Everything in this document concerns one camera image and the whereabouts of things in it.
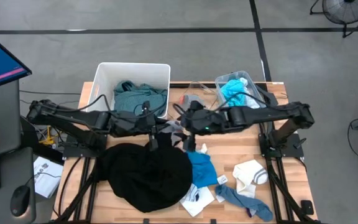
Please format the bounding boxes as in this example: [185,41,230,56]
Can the black plastic bracket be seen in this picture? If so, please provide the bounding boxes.
[300,200,315,215]

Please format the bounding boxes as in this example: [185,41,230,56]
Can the papers on desk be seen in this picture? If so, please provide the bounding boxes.
[33,156,64,199]

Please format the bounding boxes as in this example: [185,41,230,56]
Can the teal green cloth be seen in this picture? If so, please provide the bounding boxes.
[113,80,168,118]

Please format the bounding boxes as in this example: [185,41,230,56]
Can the blue cloth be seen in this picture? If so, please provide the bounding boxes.
[185,151,219,189]

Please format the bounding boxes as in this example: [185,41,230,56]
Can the black computer mouse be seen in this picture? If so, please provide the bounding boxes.
[10,185,31,218]

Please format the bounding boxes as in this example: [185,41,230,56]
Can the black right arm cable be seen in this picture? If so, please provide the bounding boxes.
[172,91,269,116]

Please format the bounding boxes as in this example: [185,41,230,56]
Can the black floor fan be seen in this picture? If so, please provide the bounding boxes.
[309,0,358,39]

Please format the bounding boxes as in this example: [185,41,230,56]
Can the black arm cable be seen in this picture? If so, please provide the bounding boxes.
[51,94,167,121]
[172,91,269,116]

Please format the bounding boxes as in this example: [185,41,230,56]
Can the grey sock orange toe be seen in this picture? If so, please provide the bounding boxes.
[178,94,205,110]

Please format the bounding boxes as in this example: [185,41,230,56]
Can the black aluminium rig frame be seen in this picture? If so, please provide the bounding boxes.
[50,82,321,224]

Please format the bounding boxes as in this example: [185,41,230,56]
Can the white plastic bin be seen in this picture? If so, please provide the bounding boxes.
[86,62,171,119]

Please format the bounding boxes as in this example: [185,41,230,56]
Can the cyan shirt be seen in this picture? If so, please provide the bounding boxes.
[221,79,246,107]

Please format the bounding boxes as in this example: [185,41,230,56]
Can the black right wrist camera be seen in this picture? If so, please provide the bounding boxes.
[188,100,204,112]

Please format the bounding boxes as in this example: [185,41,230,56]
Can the blue-grey sock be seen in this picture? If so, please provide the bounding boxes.
[215,183,274,223]

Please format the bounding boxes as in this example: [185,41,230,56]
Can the white sheer cloth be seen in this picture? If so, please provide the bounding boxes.
[239,77,262,109]

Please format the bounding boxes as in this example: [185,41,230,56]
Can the deep clear plastic container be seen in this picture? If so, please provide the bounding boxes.
[214,70,267,110]

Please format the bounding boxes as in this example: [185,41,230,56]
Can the shallow clear plastic container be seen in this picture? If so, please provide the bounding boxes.
[178,81,220,111]

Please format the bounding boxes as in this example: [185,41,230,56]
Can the white cloth dark label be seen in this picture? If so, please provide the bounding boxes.
[179,183,216,218]

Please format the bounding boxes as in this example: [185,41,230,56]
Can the white sock grey stripes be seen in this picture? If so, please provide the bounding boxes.
[232,159,270,199]

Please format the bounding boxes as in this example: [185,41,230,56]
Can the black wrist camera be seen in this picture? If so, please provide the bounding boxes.
[188,100,204,112]
[142,100,152,118]

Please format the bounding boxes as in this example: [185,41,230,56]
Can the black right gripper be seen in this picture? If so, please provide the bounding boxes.
[180,108,229,152]

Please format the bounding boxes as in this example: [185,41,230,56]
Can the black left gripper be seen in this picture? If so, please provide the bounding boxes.
[116,114,169,152]

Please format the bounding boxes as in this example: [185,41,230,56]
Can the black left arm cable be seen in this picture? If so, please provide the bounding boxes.
[51,94,167,121]

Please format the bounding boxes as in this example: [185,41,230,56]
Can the grey cloth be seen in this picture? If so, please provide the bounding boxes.
[162,119,189,147]

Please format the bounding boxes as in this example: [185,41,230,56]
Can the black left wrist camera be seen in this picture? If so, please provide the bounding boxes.
[142,100,152,118]

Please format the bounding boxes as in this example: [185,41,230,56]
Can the large black cloth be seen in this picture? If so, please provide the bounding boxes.
[95,133,194,214]

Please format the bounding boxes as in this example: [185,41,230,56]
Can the yellow cable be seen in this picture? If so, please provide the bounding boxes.
[39,124,57,146]

